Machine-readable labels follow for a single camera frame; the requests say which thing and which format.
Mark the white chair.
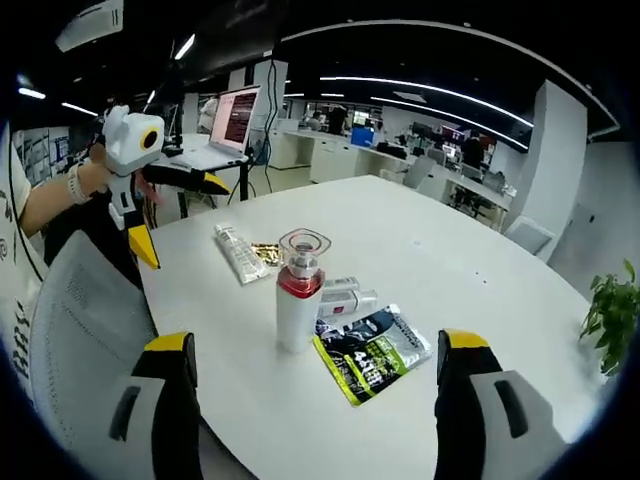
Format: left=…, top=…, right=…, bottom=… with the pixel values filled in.
left=503, top=215, right=557, bottom=256

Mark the open laptop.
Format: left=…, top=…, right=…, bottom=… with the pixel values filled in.
left=172, top=84, right=262, bottom=170

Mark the white printed shirt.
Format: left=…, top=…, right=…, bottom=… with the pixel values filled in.
left=0, top=122, right=51, bottom=381

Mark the long white counter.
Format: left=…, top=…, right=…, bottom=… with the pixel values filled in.
left=282, top=129, right=416, bottom=184

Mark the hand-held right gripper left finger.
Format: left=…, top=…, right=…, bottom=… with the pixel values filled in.
left=97, top=329, right=204, bottom=480

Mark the white wristwatch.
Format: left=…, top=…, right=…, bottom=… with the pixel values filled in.
left=65, top=162, right=91, bottom=206

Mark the black hanging monitor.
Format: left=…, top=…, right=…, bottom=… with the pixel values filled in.
left=194, top=0, right=291, bottom=76

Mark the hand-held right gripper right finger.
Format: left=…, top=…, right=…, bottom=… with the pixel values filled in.
left=433, top=328, right=571, bottom=480

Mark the ceiling air conditioner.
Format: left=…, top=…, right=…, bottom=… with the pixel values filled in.
left=54, top=0, right=124, bottom=54

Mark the black legged standing desk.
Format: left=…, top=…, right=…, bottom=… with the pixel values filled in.
left=149, top=144, right=251, bottom=221

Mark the red collar skincare pump bottle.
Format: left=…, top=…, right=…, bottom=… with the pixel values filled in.
left=275, top=227, right=333, bottom=355

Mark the hanging black cable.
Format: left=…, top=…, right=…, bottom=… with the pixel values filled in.
left=262, top=47, right=281, bottom=194

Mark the long curved light strip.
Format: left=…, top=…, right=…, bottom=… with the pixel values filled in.
left=319, top=75, right=535, bottom=129

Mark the gold skincare sachet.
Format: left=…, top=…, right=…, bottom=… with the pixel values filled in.
left=249, top=242, right=284, bottom=266

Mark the grey mesh office chair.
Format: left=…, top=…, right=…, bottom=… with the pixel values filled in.
left=28, top=230, right=201, bottom=480

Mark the green black skincare sachet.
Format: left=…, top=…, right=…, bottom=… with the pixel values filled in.
left=312, top=303, right=434, bottom=407

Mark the small white skincare spray bottle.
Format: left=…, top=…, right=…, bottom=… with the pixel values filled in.
left=315, top=288, right=379, bottom=319
left=322, top=276, right=361, bottom=294

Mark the green potted plant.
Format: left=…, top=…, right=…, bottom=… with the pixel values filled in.
left=579, top=258, right=639, bottom=376

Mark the white skincare tube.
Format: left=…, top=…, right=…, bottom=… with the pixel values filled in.
left=213, top=222, right=271, bottom=286

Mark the short ceiling tube light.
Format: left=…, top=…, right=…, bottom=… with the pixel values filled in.
left=173, top=32, right=197, bottom=61

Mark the person's left hand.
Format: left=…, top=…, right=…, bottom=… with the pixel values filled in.
left=78, top=157, right=118, bottom=200

